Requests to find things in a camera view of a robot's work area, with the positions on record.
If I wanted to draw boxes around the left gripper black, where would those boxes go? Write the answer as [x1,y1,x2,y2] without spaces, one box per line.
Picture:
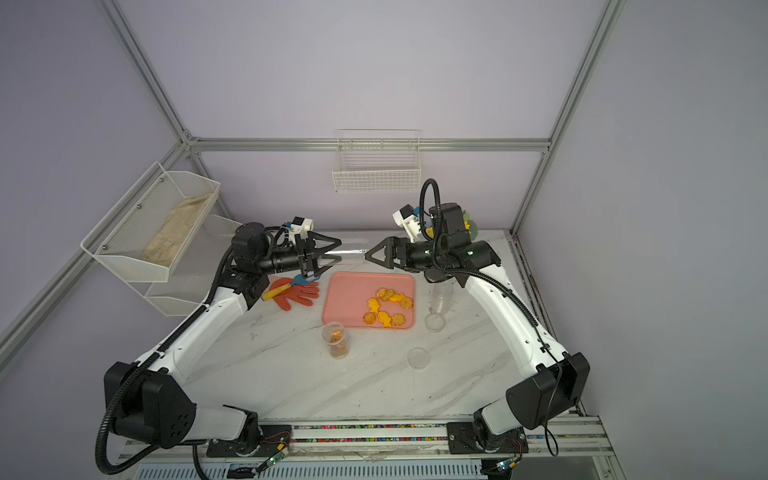
[258,232,342,280]

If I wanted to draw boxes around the clear jar with cookies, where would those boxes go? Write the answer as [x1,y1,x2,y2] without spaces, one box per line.
[425,280,455,333]

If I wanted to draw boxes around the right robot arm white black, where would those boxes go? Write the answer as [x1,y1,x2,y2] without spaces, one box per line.
[365,179,591,450]

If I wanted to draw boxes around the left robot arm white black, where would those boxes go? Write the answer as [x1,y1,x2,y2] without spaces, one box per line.
[94,218,342,475]

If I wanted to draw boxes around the clear jar with pretzels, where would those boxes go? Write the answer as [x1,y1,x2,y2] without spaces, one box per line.
[322,322,349,359]

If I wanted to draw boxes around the blue yellow garden rake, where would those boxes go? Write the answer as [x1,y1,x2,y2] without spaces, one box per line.
[261,274,318,301]

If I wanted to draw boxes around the red rubber glove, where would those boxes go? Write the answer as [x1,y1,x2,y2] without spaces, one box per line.
[268,278,320,311]

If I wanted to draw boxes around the pink plastic tray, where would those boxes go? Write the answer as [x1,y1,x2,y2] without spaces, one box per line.
[321,272,415,329]

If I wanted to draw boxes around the orange cookie pile on tray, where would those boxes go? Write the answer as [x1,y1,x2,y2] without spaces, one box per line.
[359,288,415,330]

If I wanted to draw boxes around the yellow sunflower bouquet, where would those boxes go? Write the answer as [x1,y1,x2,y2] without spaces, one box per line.
[464,219,478,242]

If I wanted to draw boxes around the lower white mesh shelf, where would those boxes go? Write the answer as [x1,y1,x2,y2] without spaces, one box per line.
[143,214,240,317]

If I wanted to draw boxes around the white mesh shelf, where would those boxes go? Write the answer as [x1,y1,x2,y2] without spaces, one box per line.
[143,214,240,317]
[80,163,220,283]

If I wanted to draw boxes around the beige cloth in shelf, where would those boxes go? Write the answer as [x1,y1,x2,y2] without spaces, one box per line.
[140,194,211,267]

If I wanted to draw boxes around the upper white mesh shelf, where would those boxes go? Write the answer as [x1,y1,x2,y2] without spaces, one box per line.
[80,163,220,283]

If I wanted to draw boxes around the white wire wall basket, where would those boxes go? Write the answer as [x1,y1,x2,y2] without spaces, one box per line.
[332,129,422,194]

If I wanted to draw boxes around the aluminium mounting rail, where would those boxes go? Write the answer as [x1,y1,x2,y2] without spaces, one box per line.
[117,415,616,466]

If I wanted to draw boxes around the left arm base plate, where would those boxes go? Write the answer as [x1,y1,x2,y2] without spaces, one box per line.
[205,424,292,459]

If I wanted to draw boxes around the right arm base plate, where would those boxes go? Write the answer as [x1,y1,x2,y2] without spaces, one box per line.
[446,421,529,456]

